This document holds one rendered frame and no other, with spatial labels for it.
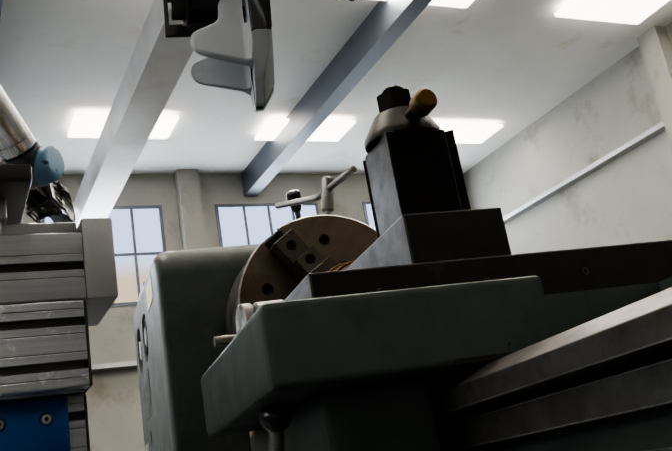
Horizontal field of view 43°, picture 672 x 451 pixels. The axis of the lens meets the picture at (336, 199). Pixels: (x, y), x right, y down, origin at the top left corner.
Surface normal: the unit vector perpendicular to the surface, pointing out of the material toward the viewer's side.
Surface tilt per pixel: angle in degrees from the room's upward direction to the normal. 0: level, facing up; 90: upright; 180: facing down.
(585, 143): 90
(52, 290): 90
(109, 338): 90
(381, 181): 90
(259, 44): 102
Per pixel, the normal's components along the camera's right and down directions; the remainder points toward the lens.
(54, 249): 0.40, -0.36
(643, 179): -0.90, 0.01
